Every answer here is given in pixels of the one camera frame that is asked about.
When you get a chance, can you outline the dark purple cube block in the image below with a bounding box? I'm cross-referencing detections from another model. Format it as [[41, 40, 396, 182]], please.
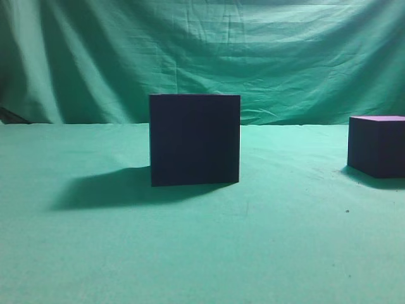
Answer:
[[149, 94, 241, 186]]

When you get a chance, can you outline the purple block at right edge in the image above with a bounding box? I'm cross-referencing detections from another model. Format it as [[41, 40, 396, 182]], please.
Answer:
[[347, 115, 404, 178]]

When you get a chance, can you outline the green cloth backdrop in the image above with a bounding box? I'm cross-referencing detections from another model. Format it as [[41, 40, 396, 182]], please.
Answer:
[[1, 1, 404, 125]]

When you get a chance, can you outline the green cloth table cover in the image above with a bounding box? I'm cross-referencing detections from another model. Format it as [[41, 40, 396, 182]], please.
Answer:
[[1, 124, 404, 303]]

